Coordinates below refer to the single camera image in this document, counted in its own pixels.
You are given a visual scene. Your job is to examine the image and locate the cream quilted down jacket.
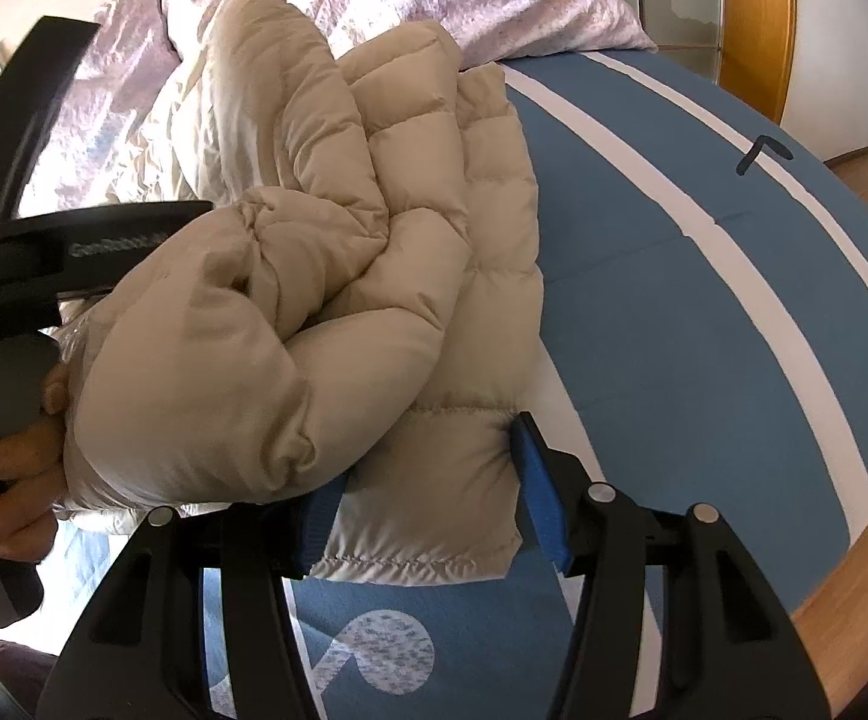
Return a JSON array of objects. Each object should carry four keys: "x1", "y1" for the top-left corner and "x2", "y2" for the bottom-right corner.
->
[{"x1": 63, "y1": 0, "x2": 543, "y2": 585}]

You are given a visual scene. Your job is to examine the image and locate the person's left hand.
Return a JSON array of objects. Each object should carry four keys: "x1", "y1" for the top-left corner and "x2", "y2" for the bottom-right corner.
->
[{"x1": 0, "y1": 362, "x2": 70, "y2": 564}]

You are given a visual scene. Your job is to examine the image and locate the lilac floral duvet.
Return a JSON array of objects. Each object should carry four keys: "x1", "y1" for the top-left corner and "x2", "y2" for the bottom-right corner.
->
[{"x1": 16, "y1": 0, "x2": 657, "y2": 220}]

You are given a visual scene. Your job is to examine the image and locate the blue white striped bed sheet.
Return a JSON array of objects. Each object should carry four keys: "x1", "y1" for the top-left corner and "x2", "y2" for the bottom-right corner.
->
[{"x1": 199, "y1": 49, "x2": 868, "y2": 720}]

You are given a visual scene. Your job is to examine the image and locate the wooden door frame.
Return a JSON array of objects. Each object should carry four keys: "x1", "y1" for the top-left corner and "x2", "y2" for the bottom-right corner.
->
[{"x1": 717, "y1": 0, "x2": 797, "y2": 124}]

